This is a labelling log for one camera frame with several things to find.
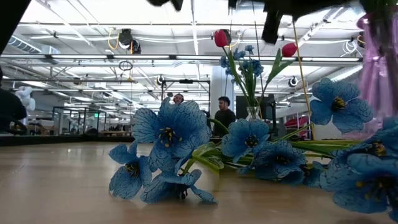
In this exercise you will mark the long ceiling light bar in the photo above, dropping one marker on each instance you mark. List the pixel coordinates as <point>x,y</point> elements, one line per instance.
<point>140,57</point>

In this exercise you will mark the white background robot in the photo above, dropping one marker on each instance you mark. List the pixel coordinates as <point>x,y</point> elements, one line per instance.
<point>28,96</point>

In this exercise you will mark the black metal frame stand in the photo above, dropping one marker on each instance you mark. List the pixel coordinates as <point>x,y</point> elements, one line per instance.
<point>186,81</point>

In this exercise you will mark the black framed workcell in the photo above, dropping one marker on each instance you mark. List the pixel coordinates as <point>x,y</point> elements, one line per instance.
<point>77,108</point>

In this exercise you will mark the bouquet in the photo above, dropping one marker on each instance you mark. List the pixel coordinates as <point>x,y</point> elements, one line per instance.
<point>250,67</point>

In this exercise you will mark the purple ribbed glass vase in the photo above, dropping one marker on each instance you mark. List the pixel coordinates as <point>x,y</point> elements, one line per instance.
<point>379,77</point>

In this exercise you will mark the small black ceiling reel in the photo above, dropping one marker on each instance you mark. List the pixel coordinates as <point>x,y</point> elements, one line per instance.
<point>160,80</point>

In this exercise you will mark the clear ribbed glass vase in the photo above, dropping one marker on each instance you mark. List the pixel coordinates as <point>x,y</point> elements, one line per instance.
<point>253,114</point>

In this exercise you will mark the white square column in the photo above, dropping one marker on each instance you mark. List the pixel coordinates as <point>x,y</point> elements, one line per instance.
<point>217,84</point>

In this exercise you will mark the black monitor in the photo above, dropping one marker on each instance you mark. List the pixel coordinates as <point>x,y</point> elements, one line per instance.
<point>241,109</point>

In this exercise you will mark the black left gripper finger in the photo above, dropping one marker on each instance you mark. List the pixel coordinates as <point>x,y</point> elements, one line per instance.
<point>272,26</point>
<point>298,6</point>

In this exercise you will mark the black table edge rail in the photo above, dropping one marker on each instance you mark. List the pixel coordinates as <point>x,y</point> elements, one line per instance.
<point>62,140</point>

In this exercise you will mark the red tulip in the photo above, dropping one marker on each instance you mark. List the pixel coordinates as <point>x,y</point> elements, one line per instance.
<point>220,38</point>
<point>289,49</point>

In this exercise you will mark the red rack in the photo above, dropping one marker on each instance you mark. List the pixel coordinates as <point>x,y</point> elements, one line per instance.
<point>297,123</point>

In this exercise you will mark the person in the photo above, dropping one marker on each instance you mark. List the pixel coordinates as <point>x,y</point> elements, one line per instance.
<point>224,116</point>
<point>11,109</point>
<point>178,99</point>

